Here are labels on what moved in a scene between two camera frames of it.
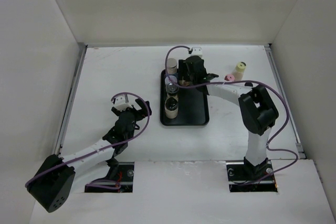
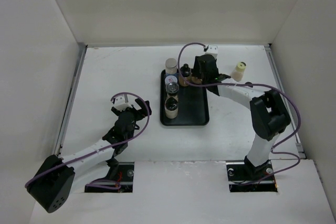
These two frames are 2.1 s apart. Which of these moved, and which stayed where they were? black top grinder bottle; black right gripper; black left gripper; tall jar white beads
Moved: black right gripper
Stayed: black left gripper; black top grinder bottle; tall jar white beads
